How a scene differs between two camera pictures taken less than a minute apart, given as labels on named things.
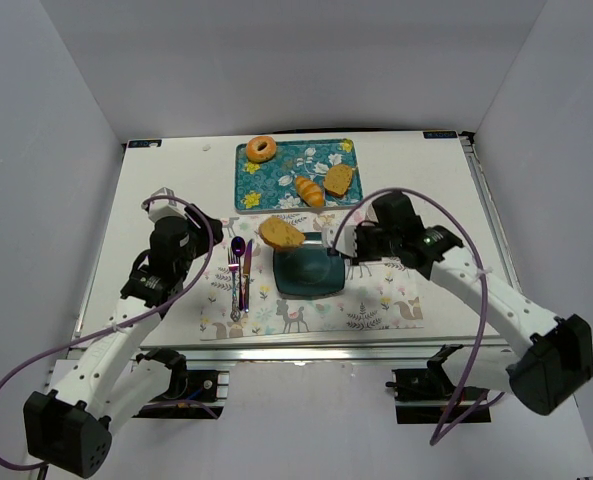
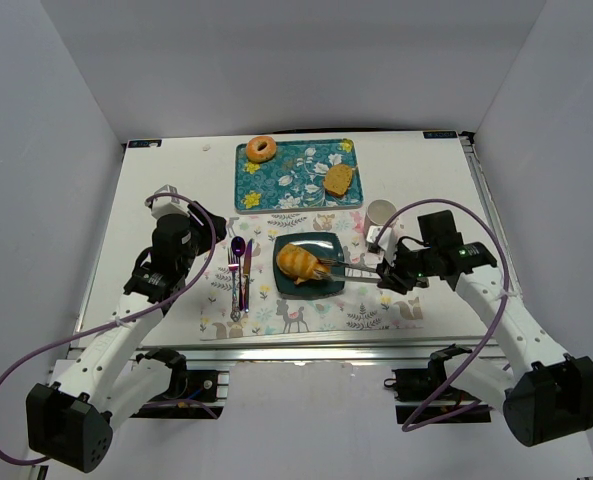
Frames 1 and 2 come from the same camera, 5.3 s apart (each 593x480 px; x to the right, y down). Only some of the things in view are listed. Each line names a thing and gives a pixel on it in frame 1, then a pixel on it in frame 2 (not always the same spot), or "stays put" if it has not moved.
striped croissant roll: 309,191 -> 298,263
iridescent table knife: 246,268 stays put
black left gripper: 199,223 stays put
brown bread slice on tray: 337,180 stays put
